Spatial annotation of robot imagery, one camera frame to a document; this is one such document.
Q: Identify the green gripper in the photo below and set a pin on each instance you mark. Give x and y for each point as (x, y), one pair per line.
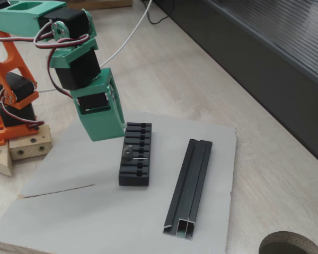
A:
(102, 124)

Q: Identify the small grey metal bracket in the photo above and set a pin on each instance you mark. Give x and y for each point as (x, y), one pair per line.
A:
(127, 152)

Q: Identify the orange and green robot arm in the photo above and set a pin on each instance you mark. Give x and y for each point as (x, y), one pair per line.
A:
(16, 21)

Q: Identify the black slotted holder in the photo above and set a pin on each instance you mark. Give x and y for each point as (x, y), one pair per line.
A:
(135, 180)

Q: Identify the wooden base block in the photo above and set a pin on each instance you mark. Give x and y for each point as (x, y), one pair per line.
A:
(29, 150)

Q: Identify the grey chipboard panel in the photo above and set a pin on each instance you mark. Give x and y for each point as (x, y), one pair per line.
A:
(82, 217)

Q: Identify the short black aluminium profile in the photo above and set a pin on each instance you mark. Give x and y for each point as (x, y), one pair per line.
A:
(190, 185)

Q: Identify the light wooden plank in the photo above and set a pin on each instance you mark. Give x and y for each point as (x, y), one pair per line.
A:
(100, 4)

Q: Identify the triangular wooden wedge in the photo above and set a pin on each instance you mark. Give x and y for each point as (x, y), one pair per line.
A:
(0, 161)

